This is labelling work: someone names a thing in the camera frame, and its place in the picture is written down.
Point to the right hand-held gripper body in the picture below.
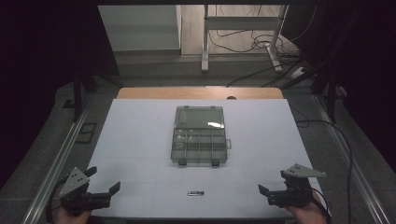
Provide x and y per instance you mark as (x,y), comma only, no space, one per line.
(295,194)

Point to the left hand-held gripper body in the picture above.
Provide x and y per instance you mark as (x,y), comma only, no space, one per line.
(74,182)

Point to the person's right hand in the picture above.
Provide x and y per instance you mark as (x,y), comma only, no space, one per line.
(309,214)

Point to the person's left hand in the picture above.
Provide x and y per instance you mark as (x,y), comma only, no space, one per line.
(70,219)

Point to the white table cover sheet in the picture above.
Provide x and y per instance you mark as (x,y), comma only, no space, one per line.
(140,149)

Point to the small black screw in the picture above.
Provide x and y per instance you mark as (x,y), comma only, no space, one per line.
(195,193)

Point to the clear plastic organizer box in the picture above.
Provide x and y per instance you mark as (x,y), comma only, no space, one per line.
(199,146)

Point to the black metal stand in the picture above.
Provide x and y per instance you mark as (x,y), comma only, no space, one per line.
(77,93)
(331,96)

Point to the white power strip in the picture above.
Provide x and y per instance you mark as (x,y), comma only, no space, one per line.
(298,72)

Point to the white cabinet panel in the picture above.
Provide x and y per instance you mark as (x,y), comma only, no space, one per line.
(140,28)

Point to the aluminium rail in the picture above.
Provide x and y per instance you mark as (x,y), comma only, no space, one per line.
(53,174)
(348,155)

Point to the black rectangular floor frame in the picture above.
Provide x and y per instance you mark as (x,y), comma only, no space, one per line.
(86,133)

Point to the white metal desk frame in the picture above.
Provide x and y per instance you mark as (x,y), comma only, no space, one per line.
(239,22)

